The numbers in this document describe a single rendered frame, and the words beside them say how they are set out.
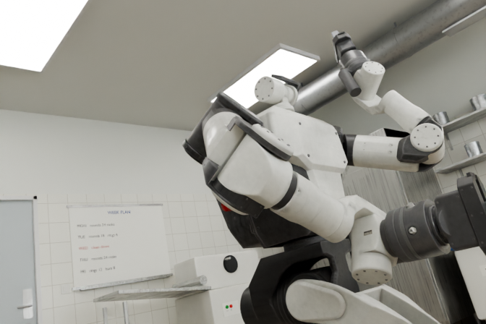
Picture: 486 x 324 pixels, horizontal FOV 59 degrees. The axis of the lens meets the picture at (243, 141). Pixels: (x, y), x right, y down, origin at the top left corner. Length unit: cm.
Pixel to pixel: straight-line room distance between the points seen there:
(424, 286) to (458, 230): 377
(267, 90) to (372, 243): 50
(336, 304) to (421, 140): 48
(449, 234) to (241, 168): 33
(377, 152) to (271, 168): 61
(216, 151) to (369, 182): 402
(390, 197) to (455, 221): 383
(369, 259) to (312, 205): 14
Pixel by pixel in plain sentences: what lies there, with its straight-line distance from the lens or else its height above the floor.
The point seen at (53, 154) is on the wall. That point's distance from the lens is 501.
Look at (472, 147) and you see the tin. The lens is 498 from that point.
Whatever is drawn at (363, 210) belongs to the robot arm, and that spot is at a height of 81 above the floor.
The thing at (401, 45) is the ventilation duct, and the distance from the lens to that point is 456.
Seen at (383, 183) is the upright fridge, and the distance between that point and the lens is 459.
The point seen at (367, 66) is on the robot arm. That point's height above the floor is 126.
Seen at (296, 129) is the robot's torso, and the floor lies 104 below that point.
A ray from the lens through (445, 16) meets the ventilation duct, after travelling 444.
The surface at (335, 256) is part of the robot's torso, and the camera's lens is 101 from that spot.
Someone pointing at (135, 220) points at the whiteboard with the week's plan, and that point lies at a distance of 512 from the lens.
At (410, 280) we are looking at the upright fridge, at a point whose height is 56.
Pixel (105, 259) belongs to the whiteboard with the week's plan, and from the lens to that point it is 487.
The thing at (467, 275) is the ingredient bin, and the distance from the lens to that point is 458.
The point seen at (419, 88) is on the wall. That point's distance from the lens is 554.
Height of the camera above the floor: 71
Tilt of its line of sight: 20 degrees up
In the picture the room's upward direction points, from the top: 12 degrees counter-clockwise
